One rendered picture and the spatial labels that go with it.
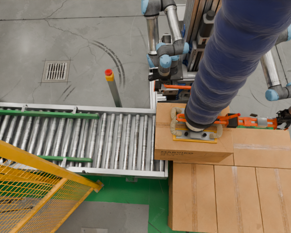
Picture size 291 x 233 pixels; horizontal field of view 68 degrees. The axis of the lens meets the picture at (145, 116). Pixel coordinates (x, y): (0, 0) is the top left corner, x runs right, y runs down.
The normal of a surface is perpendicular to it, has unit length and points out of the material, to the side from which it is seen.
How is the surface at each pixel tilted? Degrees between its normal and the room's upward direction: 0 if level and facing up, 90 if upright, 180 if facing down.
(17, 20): 0
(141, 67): 0
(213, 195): 0
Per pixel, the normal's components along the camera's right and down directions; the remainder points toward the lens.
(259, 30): -0.15, 0.99
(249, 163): -0.02, -0.38
